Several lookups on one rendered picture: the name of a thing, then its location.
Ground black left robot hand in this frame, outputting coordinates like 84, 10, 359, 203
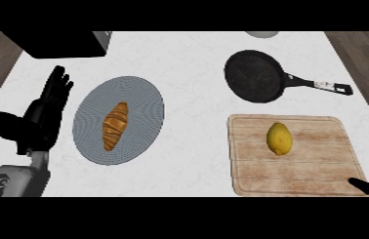
0, 64, 75, 156

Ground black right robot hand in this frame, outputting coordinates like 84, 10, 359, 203
346, 177, 369, 196

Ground wooden cutting board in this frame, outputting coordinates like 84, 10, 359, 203
226, 113, 369, 198

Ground yellow lemon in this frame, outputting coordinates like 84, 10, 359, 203
266, 121, 294, 156

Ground black frying pan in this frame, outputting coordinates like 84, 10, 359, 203
223, 49, 354, 104

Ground round grey placemat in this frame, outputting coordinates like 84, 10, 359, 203
71, 75, 165, 166

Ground brown croissant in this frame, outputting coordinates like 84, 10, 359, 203
101, 100, 130, 152

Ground black box appliance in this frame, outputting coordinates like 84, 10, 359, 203
0, 31, 114, 60

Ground grey round bowl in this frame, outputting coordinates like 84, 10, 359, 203
244, 31, 281, 40

